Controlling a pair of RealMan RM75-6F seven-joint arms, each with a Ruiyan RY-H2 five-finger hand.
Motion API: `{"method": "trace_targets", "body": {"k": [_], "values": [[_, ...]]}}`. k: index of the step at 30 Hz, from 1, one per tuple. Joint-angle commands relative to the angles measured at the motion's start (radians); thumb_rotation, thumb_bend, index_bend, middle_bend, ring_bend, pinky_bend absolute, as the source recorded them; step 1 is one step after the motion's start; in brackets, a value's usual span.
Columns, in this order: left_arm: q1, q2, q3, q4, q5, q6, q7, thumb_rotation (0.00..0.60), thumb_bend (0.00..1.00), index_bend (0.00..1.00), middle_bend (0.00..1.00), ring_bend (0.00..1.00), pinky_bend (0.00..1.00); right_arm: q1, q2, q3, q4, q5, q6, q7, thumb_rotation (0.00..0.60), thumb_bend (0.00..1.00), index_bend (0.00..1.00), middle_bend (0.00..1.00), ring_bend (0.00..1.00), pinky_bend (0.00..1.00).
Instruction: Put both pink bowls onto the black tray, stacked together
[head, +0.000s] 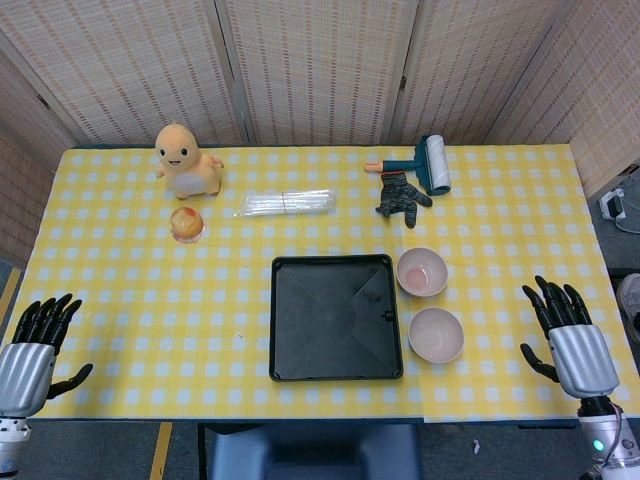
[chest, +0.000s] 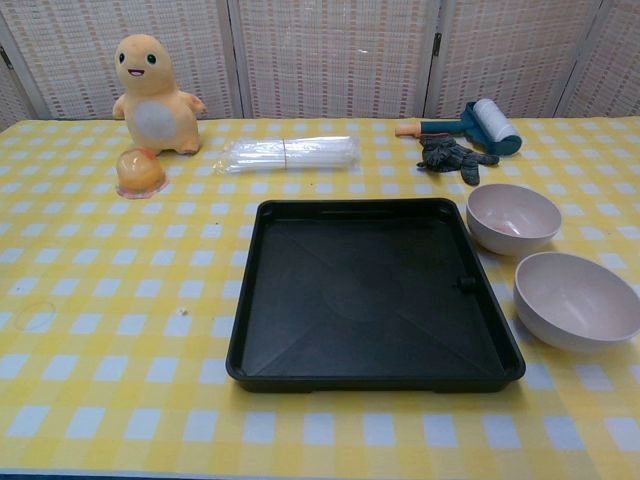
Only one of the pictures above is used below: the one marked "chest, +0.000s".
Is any pale pink plastic bowl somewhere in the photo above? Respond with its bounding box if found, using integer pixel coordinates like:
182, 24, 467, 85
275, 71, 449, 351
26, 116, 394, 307
513, 251, 638, 350
466, 183, 563, 258

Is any black square plastic tray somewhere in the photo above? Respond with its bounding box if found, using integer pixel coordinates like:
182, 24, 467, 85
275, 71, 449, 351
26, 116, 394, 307
225, 197, 527, 395

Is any pack of clear straws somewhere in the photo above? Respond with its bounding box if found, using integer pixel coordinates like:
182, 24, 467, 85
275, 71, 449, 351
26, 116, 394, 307
213, 135, 362, 176

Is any white woven screen panel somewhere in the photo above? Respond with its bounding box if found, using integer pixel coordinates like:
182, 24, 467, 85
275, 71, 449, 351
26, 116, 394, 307
0, 43, 32, 132
227, 0, 443, 120
568, 0, 640, 119
0, 0, 240, 121
424, 0, 610, 120

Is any yellow jelly cup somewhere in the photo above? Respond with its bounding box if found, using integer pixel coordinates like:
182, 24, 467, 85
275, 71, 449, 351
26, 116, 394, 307
115, 148, 167, 199

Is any yellow checked tablecloth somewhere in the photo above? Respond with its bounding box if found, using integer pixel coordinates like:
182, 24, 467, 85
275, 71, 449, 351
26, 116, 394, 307
0, 117, 640, 480

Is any teal lint roller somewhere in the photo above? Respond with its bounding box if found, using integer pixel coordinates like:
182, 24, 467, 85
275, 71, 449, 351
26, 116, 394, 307
394, 98, 521, 156

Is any yellow plush dinosaur toy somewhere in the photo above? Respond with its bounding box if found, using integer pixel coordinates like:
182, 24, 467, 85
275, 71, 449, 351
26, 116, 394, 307
111, 33, 207, 156

